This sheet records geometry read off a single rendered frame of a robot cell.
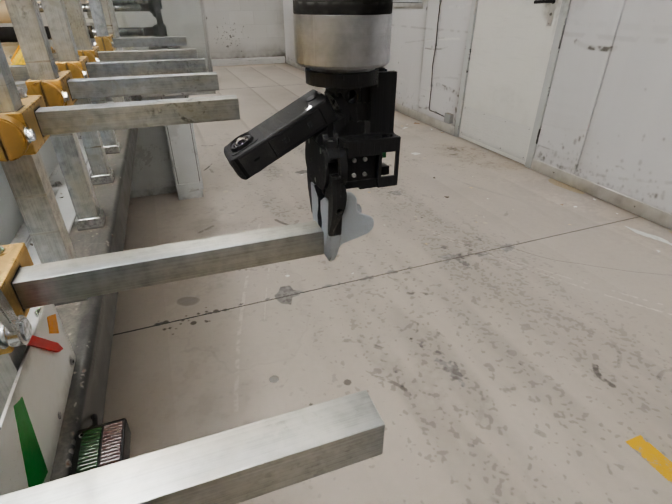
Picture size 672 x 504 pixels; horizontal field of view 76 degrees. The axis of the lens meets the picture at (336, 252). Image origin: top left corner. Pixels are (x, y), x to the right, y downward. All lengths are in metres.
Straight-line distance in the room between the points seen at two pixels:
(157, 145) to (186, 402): 1.80
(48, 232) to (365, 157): 0.44
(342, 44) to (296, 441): 0.31
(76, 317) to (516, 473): 1.11
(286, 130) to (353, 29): 0.10
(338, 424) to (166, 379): 1.33
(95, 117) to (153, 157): 2.25
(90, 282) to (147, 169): 2.48
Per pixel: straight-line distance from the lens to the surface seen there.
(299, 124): 0.43
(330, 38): 0.41
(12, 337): 0.44
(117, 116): 0.67
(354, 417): 0.29
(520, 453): 1.41
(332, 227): 0.46
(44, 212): 0.68
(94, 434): 0.54
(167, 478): 0.28
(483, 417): 1.46
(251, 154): 0.42
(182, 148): 2.78
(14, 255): 0.52
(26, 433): 0.48
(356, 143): 0.44
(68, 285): 0.48
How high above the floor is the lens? 1.08
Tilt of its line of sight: 30 degrees down
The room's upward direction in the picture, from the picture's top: straight up
